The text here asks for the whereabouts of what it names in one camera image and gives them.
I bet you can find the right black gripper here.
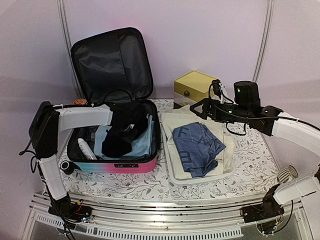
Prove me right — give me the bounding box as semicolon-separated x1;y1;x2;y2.
190;97;252;124

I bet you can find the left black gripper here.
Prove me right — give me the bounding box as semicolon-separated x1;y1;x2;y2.
110;122;138;143

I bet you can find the black garment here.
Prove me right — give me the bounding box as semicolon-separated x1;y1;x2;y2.
101;101;148;158

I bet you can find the beige garment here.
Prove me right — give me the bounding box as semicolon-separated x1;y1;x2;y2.
161;105;235;181

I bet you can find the dark blue patterned garment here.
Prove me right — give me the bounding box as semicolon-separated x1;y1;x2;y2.
172;122;226;178

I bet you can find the pink and teal kids suitcase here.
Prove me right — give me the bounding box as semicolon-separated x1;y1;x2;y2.
66;27;161;174

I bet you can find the white plastic mesh basket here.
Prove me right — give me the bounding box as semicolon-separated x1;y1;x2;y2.
161;112;236;185

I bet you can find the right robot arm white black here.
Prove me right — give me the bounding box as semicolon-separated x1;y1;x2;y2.
189;80;320;222

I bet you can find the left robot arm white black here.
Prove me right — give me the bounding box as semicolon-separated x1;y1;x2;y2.
29;101;137;218

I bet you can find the pale blue folded garment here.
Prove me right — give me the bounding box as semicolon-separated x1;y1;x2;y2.
93;115;154;160

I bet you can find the yellow and white storage box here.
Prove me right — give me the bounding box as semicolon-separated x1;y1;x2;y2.
173;70;216;108

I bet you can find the white plastic bottle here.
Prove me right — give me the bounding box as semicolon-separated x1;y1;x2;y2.
77;138;97;160

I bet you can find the orange patterned ceramic bowl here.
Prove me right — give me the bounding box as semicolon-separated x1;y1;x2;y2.
72;98;87;105

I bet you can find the floral white tablecloth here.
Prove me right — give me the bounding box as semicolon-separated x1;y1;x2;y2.
47;98;281;201

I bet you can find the silver ribbed metal cup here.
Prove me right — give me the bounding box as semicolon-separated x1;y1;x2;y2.
277;164;299;184

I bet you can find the aluminium front rail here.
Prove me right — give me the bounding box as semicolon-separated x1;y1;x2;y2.
28;192;303;238

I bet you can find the right metal wall post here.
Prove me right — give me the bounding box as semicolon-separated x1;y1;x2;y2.
252;0;275;83

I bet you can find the metal wall post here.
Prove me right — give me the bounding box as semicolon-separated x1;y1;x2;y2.
252;0;275;83
56;0;72;53

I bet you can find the left metal wall post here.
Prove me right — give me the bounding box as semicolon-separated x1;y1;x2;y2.
56;0;72;53

